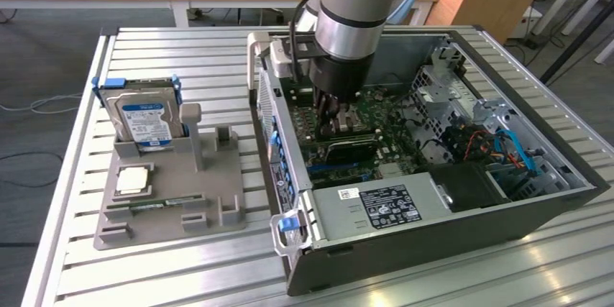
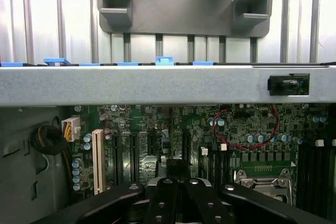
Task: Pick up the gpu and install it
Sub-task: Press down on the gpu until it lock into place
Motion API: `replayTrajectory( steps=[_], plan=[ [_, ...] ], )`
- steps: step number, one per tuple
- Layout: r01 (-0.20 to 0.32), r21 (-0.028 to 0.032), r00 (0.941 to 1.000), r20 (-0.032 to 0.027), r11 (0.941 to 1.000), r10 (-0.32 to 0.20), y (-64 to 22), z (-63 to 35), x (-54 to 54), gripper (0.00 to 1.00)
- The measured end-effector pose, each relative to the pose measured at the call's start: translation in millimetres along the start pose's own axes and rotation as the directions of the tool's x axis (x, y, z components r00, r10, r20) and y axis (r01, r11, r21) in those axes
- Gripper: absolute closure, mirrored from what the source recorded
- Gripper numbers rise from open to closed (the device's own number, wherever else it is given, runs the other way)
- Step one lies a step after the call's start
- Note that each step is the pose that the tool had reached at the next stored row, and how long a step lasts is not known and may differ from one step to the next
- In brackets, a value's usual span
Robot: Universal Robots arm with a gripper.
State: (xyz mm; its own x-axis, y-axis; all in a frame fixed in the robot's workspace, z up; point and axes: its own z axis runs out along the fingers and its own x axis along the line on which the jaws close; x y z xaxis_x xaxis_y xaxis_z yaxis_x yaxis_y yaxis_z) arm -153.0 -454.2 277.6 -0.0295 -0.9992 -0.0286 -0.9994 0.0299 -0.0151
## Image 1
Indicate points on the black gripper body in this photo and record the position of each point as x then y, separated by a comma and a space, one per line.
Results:
341, 75

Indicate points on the green graphics card black fan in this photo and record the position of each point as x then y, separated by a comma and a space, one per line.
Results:
350, 150

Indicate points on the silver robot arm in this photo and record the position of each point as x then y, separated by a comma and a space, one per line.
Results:
356, 16

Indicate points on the metal CPU socket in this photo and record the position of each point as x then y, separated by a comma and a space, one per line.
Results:
360, 122

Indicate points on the green motherboard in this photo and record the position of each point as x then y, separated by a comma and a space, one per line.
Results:
399, 149

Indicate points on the short black expansion slot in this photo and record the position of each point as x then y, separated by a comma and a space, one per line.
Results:
338, 178

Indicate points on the silver chipset heatsink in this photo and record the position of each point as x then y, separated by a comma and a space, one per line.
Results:
396, 170

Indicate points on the metal disk bay cage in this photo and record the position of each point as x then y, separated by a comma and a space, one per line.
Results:
439, 105

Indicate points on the grey power supply unit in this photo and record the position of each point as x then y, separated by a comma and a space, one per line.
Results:
336, 213

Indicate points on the grey parts rack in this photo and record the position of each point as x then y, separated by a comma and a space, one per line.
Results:
206, 184

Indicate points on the blue case latch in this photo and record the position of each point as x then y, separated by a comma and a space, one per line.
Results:
288, 223

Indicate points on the black fan shroud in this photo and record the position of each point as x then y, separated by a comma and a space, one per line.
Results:
465, 184

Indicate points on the hard disk blue carrier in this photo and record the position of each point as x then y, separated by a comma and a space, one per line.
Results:
145, 120

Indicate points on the white box red dot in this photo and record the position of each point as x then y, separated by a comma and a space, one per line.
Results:
531, 23

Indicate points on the dark open PC case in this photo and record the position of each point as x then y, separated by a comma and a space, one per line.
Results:
432, 249

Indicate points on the silver spare CPU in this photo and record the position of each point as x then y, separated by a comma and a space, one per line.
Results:
132, 180

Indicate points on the green spare RAM stick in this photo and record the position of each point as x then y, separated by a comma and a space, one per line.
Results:
145, 204

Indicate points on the black table leg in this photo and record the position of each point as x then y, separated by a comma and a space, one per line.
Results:
579, 41

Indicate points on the white table frame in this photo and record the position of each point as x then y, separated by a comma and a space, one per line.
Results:
605, 46

